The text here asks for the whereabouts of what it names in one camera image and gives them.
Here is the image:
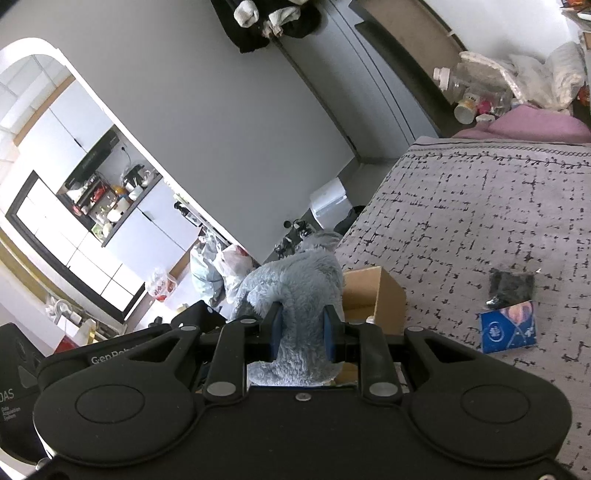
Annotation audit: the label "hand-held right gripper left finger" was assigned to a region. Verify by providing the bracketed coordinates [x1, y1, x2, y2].
[37, 304, 282, 403]

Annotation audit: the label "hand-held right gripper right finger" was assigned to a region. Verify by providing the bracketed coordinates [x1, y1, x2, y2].
[323, 305, 546, 403]

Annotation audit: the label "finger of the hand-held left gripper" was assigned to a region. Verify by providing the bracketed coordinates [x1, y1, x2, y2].
[169, 300, 228, 333]

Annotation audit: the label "fluffy light blue plush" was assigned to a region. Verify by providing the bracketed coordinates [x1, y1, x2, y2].
[228, 231, 345, 388]

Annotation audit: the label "brown cardboard box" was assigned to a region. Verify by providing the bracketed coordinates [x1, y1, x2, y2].
[342, 267, 408, 337]

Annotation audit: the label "white plastic bags on floor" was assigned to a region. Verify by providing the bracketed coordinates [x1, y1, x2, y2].
[189, 242, 227, 302]

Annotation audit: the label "red and white packet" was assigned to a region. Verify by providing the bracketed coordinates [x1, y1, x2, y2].
[146, 268, 179, 302]

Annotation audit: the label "small black floor items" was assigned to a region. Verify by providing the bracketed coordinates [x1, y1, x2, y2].
[274, 219, 315, 260]

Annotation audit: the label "white floor appliance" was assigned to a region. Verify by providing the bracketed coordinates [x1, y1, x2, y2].
[308, 177, 354, 230]

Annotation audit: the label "cluttered kitchen counter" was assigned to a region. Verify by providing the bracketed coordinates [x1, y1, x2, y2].
[64, 163, 158, 241]

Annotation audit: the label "blue tissue pack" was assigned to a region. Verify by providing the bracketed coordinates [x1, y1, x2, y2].
[479, 299, 539, 354]

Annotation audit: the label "patterned grey blanket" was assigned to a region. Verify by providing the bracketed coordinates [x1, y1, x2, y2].
[334, 136, 591, 480]

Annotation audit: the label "black range hood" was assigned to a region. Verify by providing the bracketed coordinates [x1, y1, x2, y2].
[57, 128, 121, 190]

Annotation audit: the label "dark cloth in clear bag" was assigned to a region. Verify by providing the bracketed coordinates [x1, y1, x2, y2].
[484, 267, 541, 311]

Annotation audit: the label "paper cup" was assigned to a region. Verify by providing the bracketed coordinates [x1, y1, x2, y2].
[453, 94, 479, 125]

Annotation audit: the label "black leaning panel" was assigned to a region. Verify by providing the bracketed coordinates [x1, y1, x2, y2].
[353, 18, 457, 138]

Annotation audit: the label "black hanging clothes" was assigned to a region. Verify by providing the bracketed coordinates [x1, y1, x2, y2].
[209, 0, 322, 54]

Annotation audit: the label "large clear water bottle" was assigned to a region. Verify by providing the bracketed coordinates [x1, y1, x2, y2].
[433, 62, 513, 116]

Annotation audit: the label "pink pillow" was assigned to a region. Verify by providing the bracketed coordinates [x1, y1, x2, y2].
[454, 104, 591, 143]

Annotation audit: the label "brown cardboard sheet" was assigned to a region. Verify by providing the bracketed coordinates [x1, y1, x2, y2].
[364, 0, 468, 71]

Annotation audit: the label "crumpled white plastic bags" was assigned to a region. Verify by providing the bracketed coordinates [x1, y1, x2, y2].
[459, 41, 587, 112]

